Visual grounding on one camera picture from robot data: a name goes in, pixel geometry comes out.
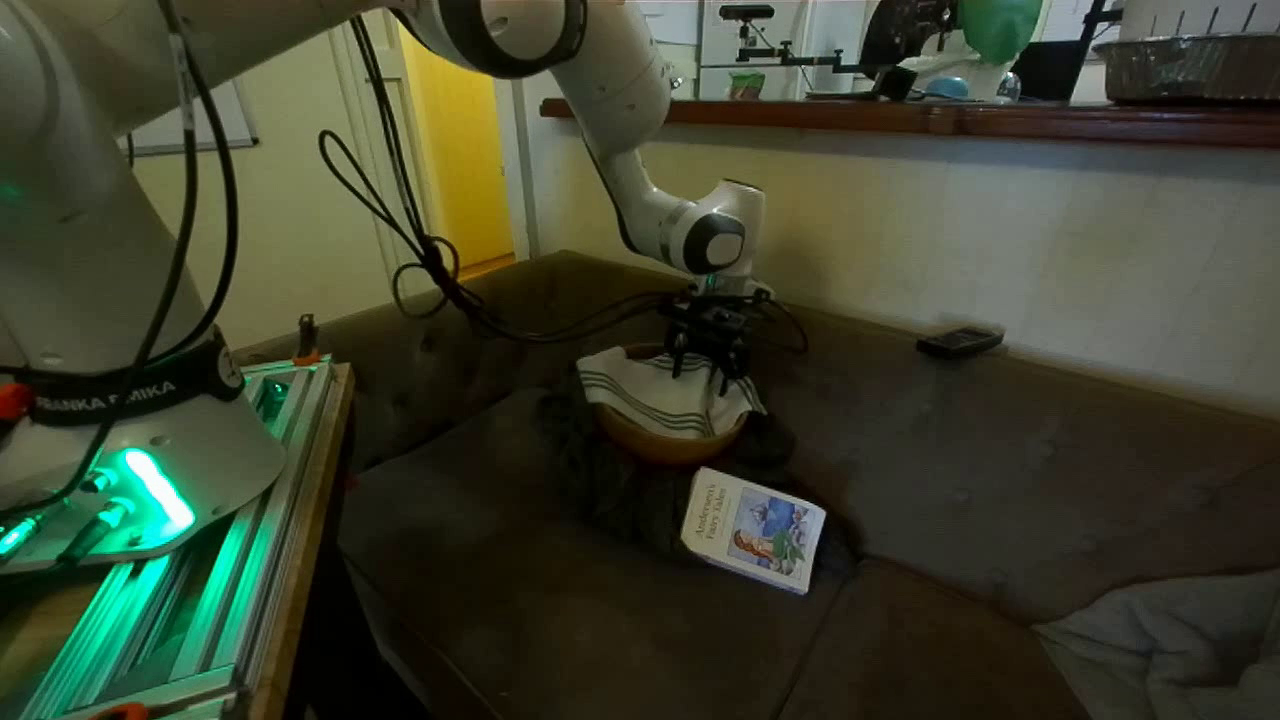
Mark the brown wooden counter ledge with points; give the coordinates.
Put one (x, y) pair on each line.
(932, 123)

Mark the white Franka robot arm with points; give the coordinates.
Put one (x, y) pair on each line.
(82, 201)

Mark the round wooden bowl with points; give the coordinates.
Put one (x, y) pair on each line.
(664, 451)

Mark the green round object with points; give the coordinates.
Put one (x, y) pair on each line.
(998, 25)

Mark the dark fuzzy cushion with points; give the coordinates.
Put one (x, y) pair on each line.
(603, 481)

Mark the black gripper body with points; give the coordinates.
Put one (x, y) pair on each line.
(706, 320)

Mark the gray metal drain tray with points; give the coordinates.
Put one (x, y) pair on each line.
(1185, 68)

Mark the gray crumpled blanket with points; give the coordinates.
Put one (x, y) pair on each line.
(1172, 643)

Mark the white illustrated paperback book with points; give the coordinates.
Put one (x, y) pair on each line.
(747, 527)

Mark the white door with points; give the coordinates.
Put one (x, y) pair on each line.
(387, 201)

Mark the small black remote control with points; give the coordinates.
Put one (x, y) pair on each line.
(961, 340)

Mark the white green striped towel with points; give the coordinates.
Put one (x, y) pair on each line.
(654, 392)

